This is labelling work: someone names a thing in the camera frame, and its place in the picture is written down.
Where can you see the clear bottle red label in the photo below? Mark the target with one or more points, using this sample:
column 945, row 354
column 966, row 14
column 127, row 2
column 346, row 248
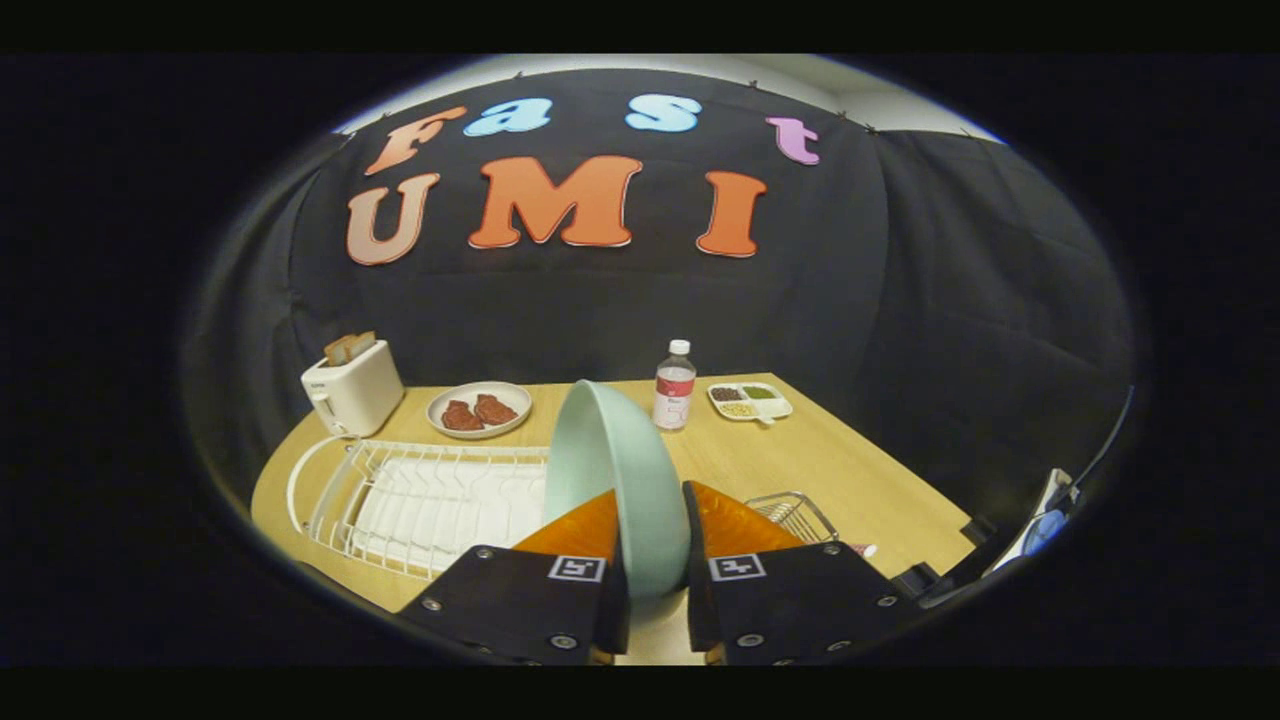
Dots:
column 674, row 395

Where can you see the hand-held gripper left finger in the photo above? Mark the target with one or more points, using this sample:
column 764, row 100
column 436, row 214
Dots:
column 520, row 605

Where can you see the black table clamp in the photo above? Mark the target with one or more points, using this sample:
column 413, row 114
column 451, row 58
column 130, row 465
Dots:
column 918, row 582
column 982, row 530

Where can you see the white divided snack tray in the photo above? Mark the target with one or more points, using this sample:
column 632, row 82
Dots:
column 750, row 402

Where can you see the white toaster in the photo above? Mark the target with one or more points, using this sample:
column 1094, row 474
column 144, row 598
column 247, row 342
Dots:
column 360, row 395

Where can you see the black backdrop cloth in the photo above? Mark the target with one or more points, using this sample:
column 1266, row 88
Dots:
column 620, row 310

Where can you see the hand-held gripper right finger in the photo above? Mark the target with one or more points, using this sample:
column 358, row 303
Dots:
column 790, row 605

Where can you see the white and blue device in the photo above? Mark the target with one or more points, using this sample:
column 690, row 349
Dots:
column 1045, row 525

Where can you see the mint green plate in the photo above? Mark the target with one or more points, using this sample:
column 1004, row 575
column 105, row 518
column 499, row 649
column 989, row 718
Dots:
column 620, row 460

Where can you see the brown toast slices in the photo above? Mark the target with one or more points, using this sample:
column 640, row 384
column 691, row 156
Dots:
column 348, row 348

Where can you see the beige plate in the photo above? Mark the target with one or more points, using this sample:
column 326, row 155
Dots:
column 500, row 432

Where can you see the red meat piece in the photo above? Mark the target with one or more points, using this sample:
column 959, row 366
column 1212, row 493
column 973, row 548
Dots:
column 460, row 417
column 495, row 410

